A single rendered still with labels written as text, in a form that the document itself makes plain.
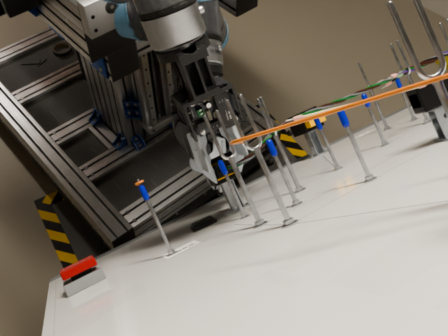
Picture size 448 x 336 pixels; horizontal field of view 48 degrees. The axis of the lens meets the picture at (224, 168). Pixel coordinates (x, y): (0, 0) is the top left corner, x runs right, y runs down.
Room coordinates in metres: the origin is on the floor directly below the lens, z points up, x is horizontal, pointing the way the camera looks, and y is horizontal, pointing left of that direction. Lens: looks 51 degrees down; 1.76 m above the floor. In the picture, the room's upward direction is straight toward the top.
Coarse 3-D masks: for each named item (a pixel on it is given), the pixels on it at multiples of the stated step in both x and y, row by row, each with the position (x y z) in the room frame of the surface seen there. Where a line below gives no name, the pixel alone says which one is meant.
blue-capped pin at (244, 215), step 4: (220, 160) 0.44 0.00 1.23; (220, 164) 0.43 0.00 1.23; (224, 164) 0.43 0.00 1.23; (220, 168) 0.43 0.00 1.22; (224, 168) 0.43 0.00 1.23; (224, 172) 0.42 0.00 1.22; (228, 176) 0.42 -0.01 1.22; (228, 180) 0.42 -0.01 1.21; (228, 184) 0.41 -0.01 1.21; (232, 188) 0.41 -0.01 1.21; (232, 192) 0.41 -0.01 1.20; (236, 196) 0.40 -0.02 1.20; (236, 200) 0.40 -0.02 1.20; (240, 204) 0.39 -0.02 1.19; (240, 208) 0.39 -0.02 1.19; (244, 212) 0.38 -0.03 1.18; (244, 216) 0.38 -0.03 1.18; (248, 216) 0.38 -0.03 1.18
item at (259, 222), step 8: (216, 112) 0.41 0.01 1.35; (208, 120) 0.40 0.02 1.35; (208, 128) 0.39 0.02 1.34; (224, 128) 0.40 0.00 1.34; (216, 144) 0.38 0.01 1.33; (232, 160) 0.37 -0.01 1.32; (240, 176) 0.35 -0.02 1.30; (240, 184) 0.35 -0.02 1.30; (248, 192) 0.34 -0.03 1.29; (248, 200) 0.33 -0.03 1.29; (256, 216) 0.32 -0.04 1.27; (256, 224) 0.31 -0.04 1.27; (264, 224) 0.31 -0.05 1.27
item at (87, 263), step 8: (72, 264) 0.35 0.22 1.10; (80, 264) 0.33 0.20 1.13; (88, 264) 0.34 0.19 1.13; (96, 264) 0.34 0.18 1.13; (64, 272) 0.32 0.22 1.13; (72, 272) 0.32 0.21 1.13; (80, 272) 0.32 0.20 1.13; (88, 272) 0.33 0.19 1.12; (64, 280) 0.31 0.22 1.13; (72, 280) 0.32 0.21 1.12
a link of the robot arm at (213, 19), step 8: (200, 0) 0.75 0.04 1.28; (208, 0) 0.76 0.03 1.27; (216, 0) 0.77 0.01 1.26; (208, 8) 0.75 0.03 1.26; (216, 8) 0.76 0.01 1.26; (208, 16) 0.73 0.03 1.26; (216, 16) 0.75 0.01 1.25; (208, 24) 0.72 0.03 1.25; (216, 24) 0.73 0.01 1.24; (208, 32) 0.71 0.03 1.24; (216, 32) 0.72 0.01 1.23
